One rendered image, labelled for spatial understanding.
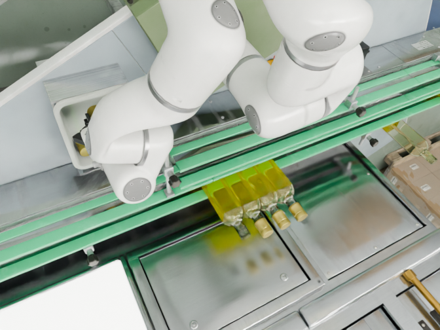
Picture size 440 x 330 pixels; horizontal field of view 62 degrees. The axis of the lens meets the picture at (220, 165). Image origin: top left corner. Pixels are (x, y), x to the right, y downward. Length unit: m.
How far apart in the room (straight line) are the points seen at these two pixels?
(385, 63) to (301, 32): 1.03
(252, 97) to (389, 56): 0.86
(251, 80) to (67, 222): 0.59
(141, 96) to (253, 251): 0.72
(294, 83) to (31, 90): 0.60
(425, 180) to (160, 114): 4.49
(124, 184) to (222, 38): 0.33
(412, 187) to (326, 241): 3.54
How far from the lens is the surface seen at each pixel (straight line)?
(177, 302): 1.05
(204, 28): 0.41
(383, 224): 1.34
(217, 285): 1.07
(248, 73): 0.71
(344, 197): 1.35
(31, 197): 1.06
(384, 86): 1.35
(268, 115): 0.65
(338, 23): 0.41
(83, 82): 0.89
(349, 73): 0.62
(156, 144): 0.62
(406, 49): 1.54
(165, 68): 0.45
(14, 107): 0.95
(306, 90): 0.57
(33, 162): 1.08
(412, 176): 4.83
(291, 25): 0.41
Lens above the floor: 1.50
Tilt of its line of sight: 33 degrees down
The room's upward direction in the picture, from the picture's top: 146 degrees clockwise
